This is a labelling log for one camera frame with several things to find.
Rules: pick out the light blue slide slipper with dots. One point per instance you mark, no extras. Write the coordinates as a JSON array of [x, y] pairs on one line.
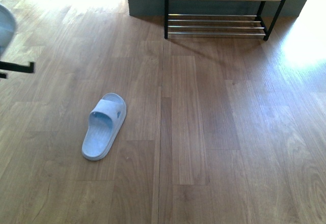
[[104, 123]]

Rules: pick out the black metal shoe rack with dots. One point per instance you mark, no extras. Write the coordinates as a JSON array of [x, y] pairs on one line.
[[221, 18]]

